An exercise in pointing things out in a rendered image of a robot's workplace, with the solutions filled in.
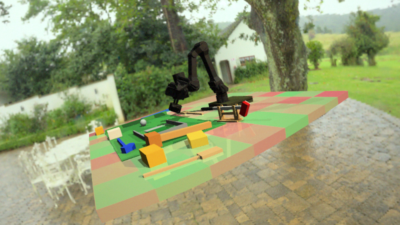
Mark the white golf ball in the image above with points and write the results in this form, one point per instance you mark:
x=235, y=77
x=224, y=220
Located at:
x=143, y=122

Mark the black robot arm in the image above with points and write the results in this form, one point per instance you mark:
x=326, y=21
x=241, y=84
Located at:
x=216, y=84

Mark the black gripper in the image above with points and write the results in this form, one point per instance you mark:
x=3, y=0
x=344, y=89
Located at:
x=182, y=83

